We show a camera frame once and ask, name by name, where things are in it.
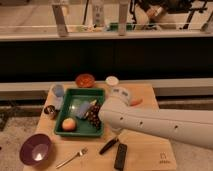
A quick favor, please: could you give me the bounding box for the silver metal fork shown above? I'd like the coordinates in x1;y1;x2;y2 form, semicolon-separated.
56;148;88;169

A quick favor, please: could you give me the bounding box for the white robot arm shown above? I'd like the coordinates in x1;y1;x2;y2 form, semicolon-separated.
99;87;213;149

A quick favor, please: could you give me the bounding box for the white paper cup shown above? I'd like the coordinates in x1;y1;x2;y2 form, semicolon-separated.
105;76;119;87

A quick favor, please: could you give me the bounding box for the blue plastic cup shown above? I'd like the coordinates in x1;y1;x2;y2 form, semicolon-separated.
51;84;64;110

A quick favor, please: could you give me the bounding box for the small metal cup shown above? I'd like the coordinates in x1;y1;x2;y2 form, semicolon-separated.
44;105;56;119

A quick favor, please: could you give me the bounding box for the orange bowl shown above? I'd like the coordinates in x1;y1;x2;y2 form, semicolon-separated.
75;74;95;88

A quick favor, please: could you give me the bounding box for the blue sponge block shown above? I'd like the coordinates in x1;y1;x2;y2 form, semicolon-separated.
76;101;91;119

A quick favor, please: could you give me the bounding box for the dark grape bunch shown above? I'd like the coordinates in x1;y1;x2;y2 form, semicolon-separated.
86;105;101;130

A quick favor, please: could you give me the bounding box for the orange carrot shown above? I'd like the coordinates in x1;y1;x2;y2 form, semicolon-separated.
130;98;143;106

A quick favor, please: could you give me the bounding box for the green plastic tray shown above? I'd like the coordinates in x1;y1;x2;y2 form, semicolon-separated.
54;88;105;137

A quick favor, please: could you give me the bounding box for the orange peach fruit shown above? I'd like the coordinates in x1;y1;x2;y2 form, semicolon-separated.
62;118;77;131

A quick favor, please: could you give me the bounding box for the green box on shelf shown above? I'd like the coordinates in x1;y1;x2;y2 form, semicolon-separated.
108;22;133;31

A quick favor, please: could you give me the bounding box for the wooden board table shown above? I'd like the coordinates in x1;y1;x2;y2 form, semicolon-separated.
22;82;178;171

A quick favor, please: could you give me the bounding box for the black rectangular remote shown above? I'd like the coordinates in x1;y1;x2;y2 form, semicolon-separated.
114;143;127;171

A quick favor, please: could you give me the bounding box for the person in background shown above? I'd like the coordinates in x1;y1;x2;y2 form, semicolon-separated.
129;0;193;30

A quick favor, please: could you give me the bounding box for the purple bowl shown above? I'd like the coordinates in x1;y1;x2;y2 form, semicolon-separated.
19;134;52;166

